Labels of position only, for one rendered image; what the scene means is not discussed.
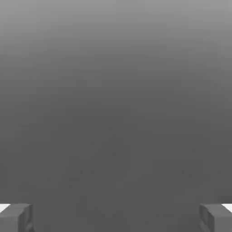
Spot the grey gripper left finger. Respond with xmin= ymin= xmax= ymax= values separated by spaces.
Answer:
xmin=0 ymin=203 xmax=34 ymax=232

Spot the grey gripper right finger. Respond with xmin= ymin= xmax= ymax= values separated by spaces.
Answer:
xmin=198 ymin=203 xmax=232 ymax=232

